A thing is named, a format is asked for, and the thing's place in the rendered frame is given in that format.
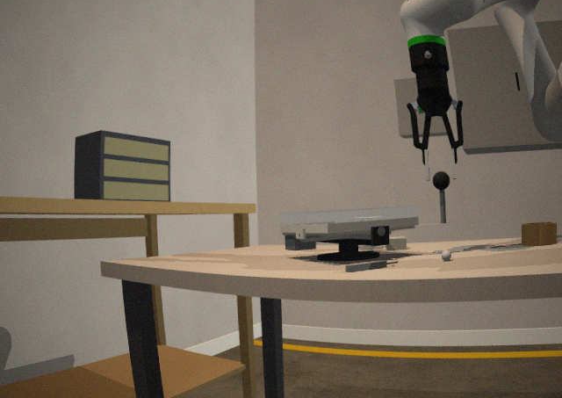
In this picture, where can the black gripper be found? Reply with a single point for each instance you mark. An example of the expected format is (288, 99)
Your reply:
(435, 100)

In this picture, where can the brown cylinder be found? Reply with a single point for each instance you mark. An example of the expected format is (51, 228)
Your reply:
(539, 233)

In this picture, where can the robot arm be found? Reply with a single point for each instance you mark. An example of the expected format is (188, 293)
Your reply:
(424, 22)

